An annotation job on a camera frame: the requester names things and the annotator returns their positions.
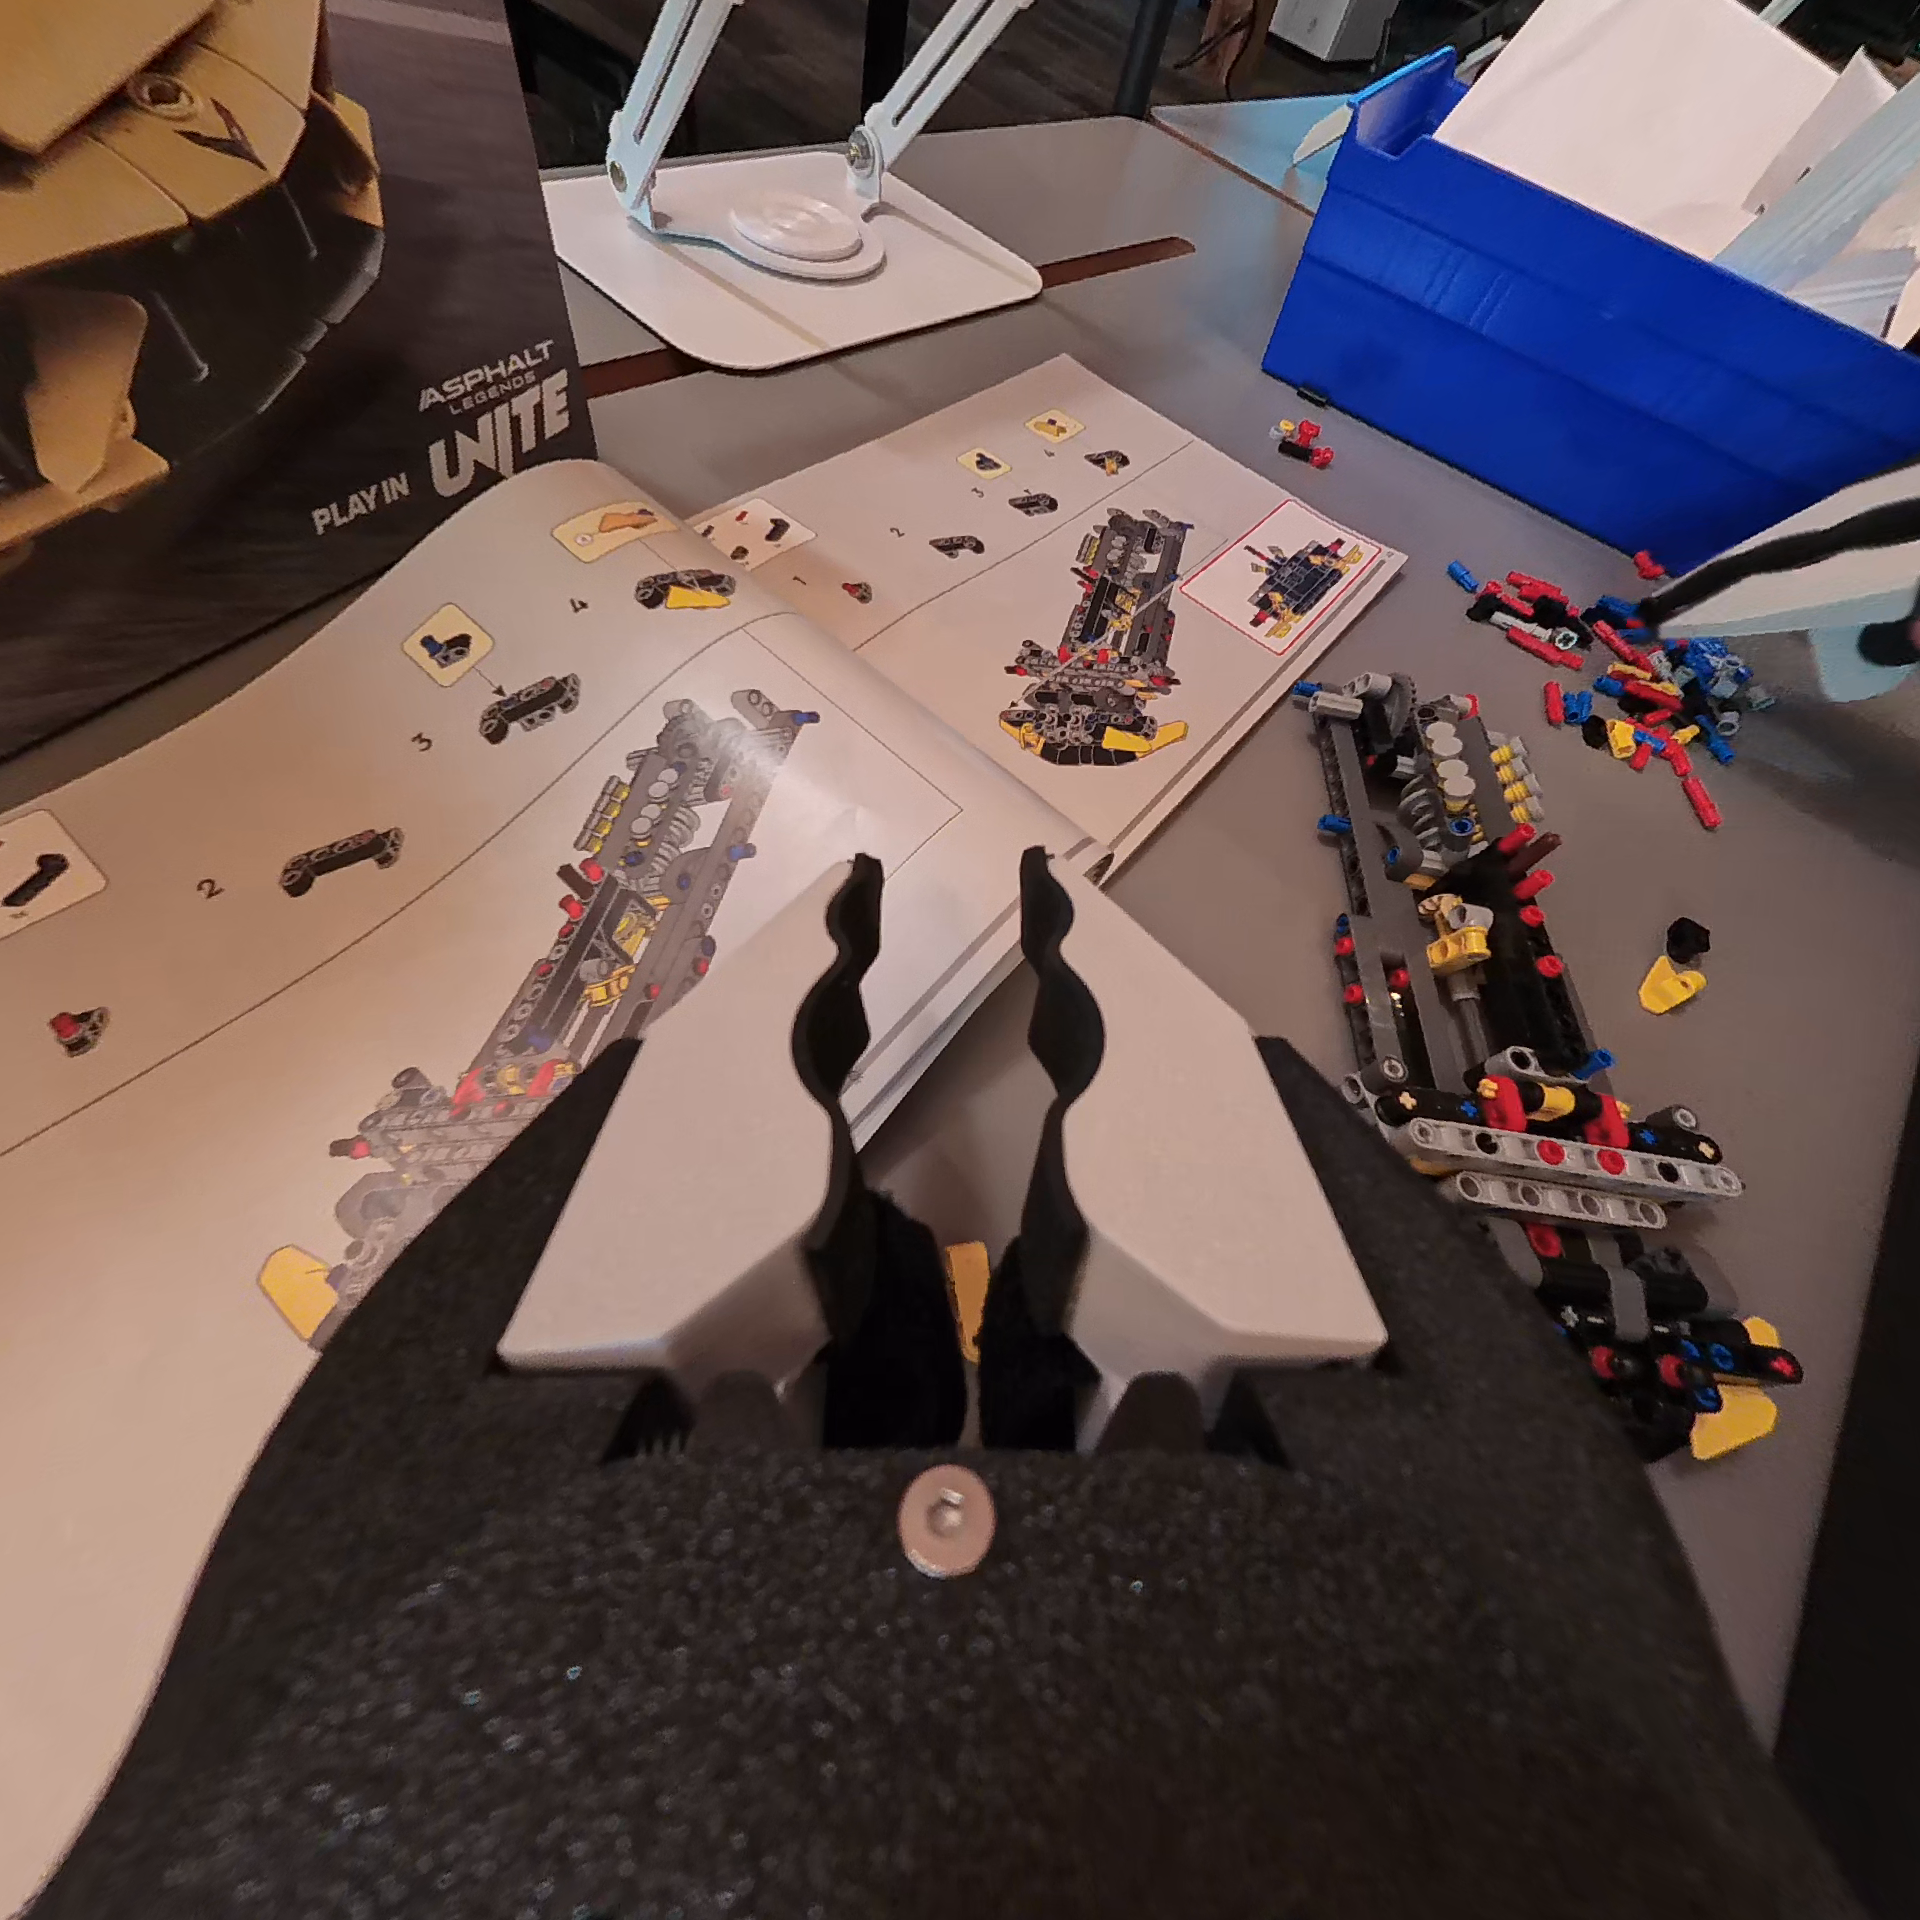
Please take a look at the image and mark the white paper bags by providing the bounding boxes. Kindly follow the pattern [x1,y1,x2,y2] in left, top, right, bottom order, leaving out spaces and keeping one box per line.
[1430,0,1920,345]

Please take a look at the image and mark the pile of mixed lego pins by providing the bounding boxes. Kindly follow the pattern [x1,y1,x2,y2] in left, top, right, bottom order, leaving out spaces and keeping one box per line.
[1447,551,1782,831]

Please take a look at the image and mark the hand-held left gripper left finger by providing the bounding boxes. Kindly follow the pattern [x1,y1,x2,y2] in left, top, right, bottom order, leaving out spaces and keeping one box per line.
[491,855,890,1420]

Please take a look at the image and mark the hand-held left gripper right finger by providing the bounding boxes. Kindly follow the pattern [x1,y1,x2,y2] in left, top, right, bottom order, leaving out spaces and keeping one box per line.
[982,847,1392,1452]

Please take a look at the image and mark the black lego set box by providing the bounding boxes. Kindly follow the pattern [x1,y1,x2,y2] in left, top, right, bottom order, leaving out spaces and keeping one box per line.
[0,0,598,760]

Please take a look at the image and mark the lego instruction booklet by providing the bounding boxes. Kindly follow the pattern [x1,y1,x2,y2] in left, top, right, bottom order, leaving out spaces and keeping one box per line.
[0,351,1407,1895]

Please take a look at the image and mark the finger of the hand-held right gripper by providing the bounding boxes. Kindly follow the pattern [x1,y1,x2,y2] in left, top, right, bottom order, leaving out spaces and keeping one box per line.
[1651,462,1920,608]
[1642,537,1920,707]

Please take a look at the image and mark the white metal stand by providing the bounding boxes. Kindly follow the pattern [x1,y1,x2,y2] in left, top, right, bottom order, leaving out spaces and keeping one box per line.
[540,0,1045,375]

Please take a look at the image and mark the lego car chassis model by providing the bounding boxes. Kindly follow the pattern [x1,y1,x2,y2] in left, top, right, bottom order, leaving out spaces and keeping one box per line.
[1295,668,1805,1467]

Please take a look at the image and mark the blue plastic bin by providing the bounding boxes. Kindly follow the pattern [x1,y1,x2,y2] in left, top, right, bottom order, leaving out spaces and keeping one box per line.
[1263,45,1920,579]

